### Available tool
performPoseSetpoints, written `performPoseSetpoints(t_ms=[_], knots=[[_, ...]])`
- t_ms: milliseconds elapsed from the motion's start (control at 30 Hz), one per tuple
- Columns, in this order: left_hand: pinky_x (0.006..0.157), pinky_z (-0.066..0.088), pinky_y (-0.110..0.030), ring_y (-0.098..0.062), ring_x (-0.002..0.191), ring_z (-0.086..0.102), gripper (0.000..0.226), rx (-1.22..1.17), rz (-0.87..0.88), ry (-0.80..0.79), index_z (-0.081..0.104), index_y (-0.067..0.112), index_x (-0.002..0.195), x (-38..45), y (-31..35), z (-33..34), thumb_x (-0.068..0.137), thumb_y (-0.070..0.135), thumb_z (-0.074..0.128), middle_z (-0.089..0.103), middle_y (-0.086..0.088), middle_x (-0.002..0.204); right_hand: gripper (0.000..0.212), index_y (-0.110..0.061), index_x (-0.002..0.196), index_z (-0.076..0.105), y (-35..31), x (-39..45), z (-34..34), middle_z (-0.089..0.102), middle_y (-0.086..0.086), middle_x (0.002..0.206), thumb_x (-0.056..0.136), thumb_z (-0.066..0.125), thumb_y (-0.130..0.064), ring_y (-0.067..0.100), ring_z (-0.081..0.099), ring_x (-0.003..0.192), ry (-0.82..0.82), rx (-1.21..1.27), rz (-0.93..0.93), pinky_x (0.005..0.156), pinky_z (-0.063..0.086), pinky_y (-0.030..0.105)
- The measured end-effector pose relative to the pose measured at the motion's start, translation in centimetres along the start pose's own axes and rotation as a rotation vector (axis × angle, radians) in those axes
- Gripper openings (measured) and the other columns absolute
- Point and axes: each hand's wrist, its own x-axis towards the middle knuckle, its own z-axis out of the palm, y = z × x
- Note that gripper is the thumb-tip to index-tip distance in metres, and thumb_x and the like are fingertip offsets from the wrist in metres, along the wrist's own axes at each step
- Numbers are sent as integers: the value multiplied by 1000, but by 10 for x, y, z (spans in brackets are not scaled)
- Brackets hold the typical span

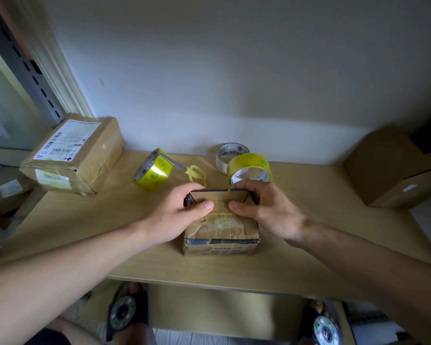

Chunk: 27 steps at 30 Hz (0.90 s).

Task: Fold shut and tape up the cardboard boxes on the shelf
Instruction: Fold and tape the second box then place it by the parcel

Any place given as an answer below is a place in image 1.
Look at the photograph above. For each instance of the white door frame trim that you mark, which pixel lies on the white door frame trim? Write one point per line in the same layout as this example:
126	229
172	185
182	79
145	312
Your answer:
61	64

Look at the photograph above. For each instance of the white tape roll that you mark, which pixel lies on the white tape roll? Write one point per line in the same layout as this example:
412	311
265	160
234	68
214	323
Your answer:
230	150

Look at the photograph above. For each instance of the person's black sandal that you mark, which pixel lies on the person's black sandal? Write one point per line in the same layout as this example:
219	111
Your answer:
321	326
125	312

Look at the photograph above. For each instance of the person's right thumb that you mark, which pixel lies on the person's right thumb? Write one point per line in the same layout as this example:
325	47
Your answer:
242	208

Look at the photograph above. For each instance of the person's right black sandal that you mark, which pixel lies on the person's right black sandal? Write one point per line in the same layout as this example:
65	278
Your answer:
321	326

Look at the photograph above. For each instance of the person's left forearm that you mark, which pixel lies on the person's left forearm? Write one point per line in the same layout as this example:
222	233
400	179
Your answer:
68	273

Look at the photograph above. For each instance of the person's right forearm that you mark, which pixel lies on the person's right forearm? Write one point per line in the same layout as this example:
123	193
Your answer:
373	269

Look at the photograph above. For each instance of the plain brown cardboard box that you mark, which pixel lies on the plain brown cardboard box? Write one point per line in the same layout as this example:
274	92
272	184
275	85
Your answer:
388	168

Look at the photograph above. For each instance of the taped cardboard parcel with label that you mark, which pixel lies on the taped cardboard parcel with label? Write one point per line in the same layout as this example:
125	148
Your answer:
77	154

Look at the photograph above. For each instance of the person's left hand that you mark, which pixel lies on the person's left hand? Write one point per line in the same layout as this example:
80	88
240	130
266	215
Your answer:
167	219

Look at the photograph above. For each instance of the small worn cardboard box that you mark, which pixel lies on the small worn cardboard box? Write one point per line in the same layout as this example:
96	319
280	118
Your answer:
221	229

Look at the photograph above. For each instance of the person's left thumb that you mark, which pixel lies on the person's left thumb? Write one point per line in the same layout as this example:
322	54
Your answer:
201	210

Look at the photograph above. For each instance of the grey perforated metal shelf post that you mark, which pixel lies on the grey perforated metal shelf post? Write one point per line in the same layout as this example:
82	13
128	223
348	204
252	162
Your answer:
25	64

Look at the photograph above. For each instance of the cardboard box with small label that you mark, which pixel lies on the cardboard box with small label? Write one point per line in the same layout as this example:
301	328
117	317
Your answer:
7	190

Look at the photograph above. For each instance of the person's left black sandal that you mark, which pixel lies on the person's left black sandal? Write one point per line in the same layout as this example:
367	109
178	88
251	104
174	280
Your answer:
125	312

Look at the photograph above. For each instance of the person's left leg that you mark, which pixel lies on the person's left leg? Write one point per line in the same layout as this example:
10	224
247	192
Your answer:
72	334

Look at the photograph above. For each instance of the person's right hand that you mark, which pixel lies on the person's right hand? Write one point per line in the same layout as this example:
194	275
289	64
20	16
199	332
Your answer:
273	213

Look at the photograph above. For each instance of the yellow tape roll with loose strip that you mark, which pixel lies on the yellow tape roll with loose strip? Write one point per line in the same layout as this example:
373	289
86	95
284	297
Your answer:
154	172

